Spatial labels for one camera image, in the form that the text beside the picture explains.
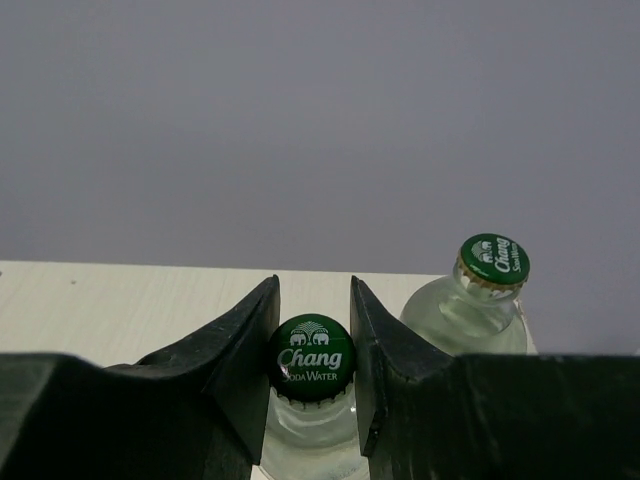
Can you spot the white two-tier shelf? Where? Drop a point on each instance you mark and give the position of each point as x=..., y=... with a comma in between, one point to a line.
x=117, y=313

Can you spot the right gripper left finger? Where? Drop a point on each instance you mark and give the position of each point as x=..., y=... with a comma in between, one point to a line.
x=194, y=409

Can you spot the green-cap glass bottle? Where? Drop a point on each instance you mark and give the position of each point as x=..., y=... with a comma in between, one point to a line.
x=475, y=309
x=311, y=428

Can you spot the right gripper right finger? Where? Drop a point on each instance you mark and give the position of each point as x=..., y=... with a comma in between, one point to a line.
x=423, y=414

